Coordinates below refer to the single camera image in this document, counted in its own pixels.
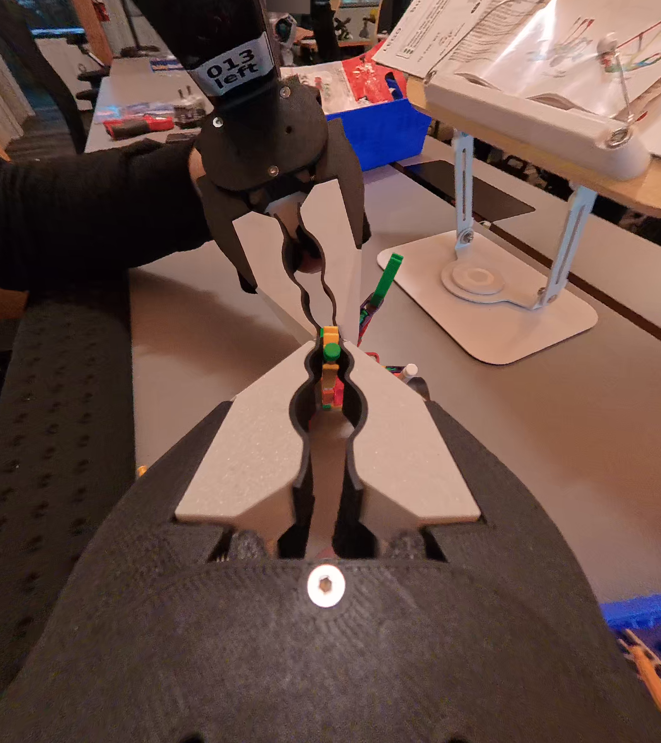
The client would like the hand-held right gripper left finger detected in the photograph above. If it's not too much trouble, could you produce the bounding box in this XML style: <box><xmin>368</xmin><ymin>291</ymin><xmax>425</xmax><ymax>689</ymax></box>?
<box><xmin>174</xmin><ymin>341</ymin><xmax>316</xmax><ymax>560</ymax></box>

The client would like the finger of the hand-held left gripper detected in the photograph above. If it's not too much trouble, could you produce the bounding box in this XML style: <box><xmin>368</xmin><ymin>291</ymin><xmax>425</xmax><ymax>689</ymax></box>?
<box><xmin>298</xmin><ymin>177</ymin><xmax>366</xmax><ymax>344</ymax></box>
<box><xmin>231</xmin><ymin>210</ymin><xmax>324</xmax><ymax>344</ymax></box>

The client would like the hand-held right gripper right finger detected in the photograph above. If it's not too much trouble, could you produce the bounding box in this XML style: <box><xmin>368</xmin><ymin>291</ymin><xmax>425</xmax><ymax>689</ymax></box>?
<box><xmin>332</xmin><ymin>340</ymin><xmax>482</xmax><ymax>560</ymax></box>

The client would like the plain blue plastic bin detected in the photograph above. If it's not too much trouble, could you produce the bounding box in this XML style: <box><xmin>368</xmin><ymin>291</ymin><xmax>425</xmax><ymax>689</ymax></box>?
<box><xmin>326</xmin><ymin>99</ymin><xmax>431</xmax><ymax>172</ymax></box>

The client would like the colourful toy construction car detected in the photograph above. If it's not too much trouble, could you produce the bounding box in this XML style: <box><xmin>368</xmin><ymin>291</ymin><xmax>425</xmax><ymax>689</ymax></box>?
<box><xmin>318</xmin><ymin>253</ymin><xmax>431</xmax><ymax>413</ymax></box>

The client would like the blue bin with white tag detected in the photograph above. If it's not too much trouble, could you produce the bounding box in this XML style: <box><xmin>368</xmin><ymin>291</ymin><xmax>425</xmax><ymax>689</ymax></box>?
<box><xmin>600</xmin><ymin>586</ymin><xmax>661</xmax><ymax>743</ymax></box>

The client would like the person's left forearm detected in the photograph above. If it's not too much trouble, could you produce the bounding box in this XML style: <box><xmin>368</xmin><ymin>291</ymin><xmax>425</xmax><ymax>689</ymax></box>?
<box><xmin>0</xmin><ymin>125</ymin><xmax>215</xmax><ymax>291</ymax></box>

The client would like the person's left hand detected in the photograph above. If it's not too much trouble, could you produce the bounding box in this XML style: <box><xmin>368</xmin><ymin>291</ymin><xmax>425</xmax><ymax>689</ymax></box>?
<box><xmin>295</xmin><ymin>232</ymin><xmax>324</xmax><ymax>275</ymax></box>

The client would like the printed toy packaging bag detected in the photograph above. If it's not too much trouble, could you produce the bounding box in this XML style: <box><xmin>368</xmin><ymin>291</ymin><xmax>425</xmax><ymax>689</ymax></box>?
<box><xmin>281</xmin><ymin>46</ymin><xmax>407</xmax><ymax>114</ymax></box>

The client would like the red black tool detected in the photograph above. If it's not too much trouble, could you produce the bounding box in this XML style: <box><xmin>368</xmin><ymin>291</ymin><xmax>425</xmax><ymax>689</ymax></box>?
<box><xmin>103</xmin><ymin>113</ymin><xmax>176</xmax><ymax>140</ymax></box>

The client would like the white document stand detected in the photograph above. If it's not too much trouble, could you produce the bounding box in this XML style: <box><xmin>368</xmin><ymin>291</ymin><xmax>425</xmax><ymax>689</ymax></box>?
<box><xmin>377</xmin><ymin>0</ymin><xmax>661</xmax><ymax>365</ymax></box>

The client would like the black office chair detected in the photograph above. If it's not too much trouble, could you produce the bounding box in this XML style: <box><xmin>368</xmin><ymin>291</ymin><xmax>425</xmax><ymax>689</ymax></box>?
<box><xmin>0</xmin><ymin>0</ymin><xmax>90</xmax><ymax>154</ymax></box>

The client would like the toy models picture leaflet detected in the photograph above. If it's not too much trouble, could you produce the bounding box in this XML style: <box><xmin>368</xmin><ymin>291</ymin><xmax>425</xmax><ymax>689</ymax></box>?
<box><xmin>374</xmin><ymin>0</ymin><xmax>661</xmax><ymax>125</ymax></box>

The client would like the pile of toy construction pieces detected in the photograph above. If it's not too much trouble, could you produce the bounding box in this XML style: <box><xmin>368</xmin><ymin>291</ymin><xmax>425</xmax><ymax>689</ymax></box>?
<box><xmin>618</xmin><ymin>630</ymin><xmax>661</xmax><ymax>743</ymax></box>

